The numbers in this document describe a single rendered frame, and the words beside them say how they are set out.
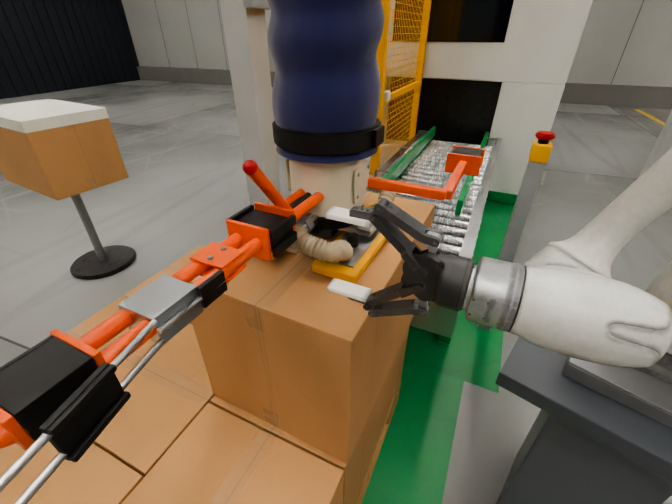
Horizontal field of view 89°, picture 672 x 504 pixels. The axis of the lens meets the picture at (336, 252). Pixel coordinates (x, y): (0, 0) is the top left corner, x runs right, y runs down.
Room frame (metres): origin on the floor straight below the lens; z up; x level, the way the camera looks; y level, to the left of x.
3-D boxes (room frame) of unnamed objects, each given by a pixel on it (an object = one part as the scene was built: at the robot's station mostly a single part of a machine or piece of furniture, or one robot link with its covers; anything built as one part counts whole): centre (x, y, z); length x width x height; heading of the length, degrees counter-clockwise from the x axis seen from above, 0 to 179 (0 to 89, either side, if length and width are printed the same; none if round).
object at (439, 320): (1.07, -0.12, 0.47); 0.70 x 0.03 x 0.15; 65
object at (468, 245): (1.99, -0.92, 0.50); 2.31 x 0.05 x 0.19; 155
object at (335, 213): (0.45, -0.02, 1.15); 0.07 x 0.03 x 0.01; 64
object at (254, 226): (0.52, 0.13, 1.08); 0.10 x 0.08 x 0.06; 64
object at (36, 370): (0.21, 0.29, 1.08); 0.08 x 0.07 x 0.05; 154
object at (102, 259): (1.99, 1.63, 0.31); 0.40 x 0.40 x 0.62
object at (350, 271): (0.71, -0.07, 0.98); 0.34 x 0.10 x 0.05; 154
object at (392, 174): (2.57, -0.53, 0.60); 1.60 x 0.11 x 0.09; 155
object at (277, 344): (0.75, 0.02, 0.74); 0.60 x 0.40 x 0.40; 153
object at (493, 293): (0.36, -0.21, 1.08); 0.09 x 0.06 x 0.09; 154
